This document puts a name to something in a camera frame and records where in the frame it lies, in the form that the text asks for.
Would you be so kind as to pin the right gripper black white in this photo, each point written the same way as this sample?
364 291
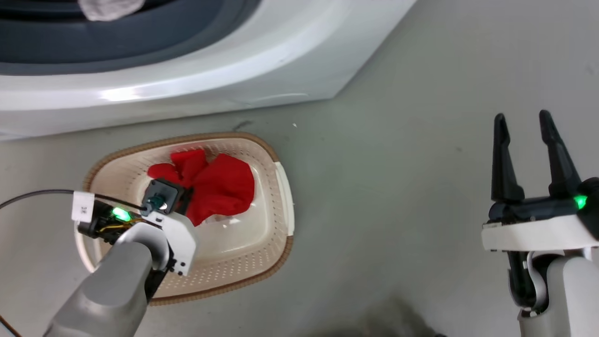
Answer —
538 231

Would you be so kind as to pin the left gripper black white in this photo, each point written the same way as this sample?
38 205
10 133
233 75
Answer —
180 238

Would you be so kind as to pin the red garment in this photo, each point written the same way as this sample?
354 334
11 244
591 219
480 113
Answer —
220 187

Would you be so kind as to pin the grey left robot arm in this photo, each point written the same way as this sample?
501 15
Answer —
112 285

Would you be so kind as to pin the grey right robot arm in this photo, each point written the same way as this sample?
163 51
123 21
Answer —
561 295

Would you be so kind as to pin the beige perforated laundry basket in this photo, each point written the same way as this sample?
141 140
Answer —
243 243

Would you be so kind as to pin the white washing machine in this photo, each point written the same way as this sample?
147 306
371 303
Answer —
196 70

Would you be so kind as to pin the grey cloth in drum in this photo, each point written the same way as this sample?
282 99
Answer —
110 8

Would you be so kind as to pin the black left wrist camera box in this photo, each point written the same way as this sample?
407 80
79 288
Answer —
161 195

